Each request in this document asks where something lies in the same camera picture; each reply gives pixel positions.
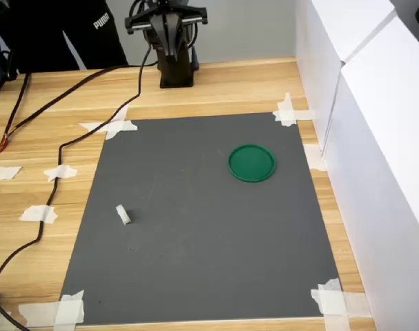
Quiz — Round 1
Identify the small white plastic terminal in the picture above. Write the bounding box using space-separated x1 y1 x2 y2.
115 204 132 226

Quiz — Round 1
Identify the round green lid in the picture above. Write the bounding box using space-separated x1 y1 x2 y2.
228 143 277 183

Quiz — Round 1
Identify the white partition panel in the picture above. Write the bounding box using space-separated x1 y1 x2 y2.
105 0 297 66
321 15 419 331
294 0 398 160

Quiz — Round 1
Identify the white tape piece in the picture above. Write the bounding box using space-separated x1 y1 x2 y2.
19 204 59 223
310 278 373 331
43 164 78 183
0 165 23 182
17 289 86 328
271 92 315 128
78 105 139 141
303 144 328 172

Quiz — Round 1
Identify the person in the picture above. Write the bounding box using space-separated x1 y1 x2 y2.
0 0 130 75

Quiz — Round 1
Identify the dark grey mat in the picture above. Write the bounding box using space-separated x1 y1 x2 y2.
59 112 344 327

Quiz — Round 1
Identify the black cable with coloured wires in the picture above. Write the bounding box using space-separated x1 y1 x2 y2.
0 71 32 158

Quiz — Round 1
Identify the black camera cable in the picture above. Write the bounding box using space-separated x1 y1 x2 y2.
0 44 153 289

